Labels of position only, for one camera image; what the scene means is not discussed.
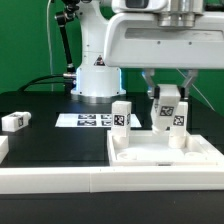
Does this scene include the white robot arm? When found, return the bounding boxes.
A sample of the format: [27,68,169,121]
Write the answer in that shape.
[73,0,224,102]

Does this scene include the black cables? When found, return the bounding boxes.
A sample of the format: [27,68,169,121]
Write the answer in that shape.
[18,73,78,93]

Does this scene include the white U-shaped obstacle fence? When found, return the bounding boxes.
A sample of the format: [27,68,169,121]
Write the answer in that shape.
[0,134,224,195]

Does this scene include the white square table top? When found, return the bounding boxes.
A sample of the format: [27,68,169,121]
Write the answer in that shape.
[107,130,224,166]

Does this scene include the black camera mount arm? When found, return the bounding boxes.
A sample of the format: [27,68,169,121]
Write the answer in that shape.
[55,0,80,78]

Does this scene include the white hanging cable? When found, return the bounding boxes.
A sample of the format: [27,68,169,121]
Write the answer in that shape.
[46,0,56,93]

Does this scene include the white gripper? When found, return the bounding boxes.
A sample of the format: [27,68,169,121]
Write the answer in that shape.
[104,12,224,100]

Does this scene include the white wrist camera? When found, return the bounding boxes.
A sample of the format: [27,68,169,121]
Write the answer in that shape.
[111,0,168,13]

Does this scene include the sheet with fiducial markers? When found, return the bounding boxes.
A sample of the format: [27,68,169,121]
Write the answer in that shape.
[54,113,142,128]

